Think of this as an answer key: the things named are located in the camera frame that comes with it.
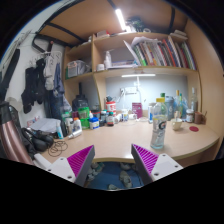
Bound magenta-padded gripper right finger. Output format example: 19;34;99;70
130;143;184;186

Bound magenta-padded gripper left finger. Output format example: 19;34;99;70
46;144;96;188

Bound clear drink bottle yellow cap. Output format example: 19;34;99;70
149;97;169;150

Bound white tube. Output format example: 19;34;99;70
68;129;83;139

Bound black bundled device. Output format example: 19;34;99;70
21;127;55;153

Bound cream ceramic cup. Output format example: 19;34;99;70
171;117;184;131

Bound white jar blue lid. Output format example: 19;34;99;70
88;117;100;130

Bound green plastic container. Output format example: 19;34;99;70
77;106;91;130

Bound brown jar white lid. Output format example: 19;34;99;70
185;108;195;124

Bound grey shaker bottle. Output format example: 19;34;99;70
164;95;175;121

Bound pink metallic device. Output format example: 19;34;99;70
0;101;34;165

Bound brown mug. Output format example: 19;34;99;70
194;111;207;125

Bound magenta box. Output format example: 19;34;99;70
131;102;144;119

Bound clear bottle teal cap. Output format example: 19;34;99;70
178;93;188;118

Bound clear bottle gold cap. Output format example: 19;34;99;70
174;89;183;118

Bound dark bottle green cap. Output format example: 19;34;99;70
106;111;115;127

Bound clear glass bottle white cap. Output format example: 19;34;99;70
189;87;199;114

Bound red and white canister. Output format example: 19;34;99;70
105;100;117;117

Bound white desk lamp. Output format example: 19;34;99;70
132;76;144;115

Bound hanging clothes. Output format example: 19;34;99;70
20;49;73;118

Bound under-shelf light bar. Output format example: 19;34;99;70
121;73;156;78

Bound wooden shelf unit with books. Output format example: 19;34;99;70
63;30;203;112

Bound ceiling light bar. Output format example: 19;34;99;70
114;8;128;32

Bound coiled thin cable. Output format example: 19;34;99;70
47;139;69;158

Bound white wall power outlet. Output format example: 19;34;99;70
119;87;138;95

